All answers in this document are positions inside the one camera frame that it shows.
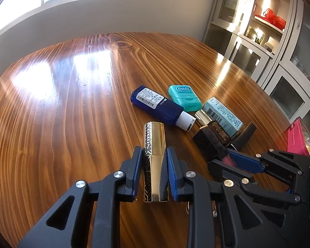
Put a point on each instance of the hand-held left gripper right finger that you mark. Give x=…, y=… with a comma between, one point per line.
x=171, y=175

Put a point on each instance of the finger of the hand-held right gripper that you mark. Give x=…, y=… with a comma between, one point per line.
x=263, y=190
x=245, y=161

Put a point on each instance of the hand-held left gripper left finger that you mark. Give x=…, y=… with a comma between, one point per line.
x=137, y=171

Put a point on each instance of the pink lip gloss tube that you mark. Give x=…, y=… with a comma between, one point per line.
x=230, y=160

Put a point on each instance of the black lipstick case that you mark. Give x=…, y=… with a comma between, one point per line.
x=245, y=134

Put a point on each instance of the gold lipstick tube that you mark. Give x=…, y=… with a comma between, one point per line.
x=155, y=144

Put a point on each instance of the teal cardboard box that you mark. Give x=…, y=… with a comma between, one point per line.
x=222, y=115

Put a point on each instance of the pink tin box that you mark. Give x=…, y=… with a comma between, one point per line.
x=295, y=139

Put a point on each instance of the blue bottle white cap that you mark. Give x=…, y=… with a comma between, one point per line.
x=155, y=103

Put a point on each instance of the teal floss container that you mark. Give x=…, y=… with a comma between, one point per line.
x=184, y=95

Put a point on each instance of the wooden desktop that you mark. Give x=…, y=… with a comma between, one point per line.
x=67, y=108

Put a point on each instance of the black box gold print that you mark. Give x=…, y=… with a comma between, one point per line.
x=211, y=139

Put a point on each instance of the gold capped dark lipstick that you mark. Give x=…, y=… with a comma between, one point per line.
x=204, y=117

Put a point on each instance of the grey glass door cabinet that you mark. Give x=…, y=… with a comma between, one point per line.
x=286, y=44

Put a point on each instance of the red plastic bag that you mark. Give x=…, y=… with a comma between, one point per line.
x=271, y=18

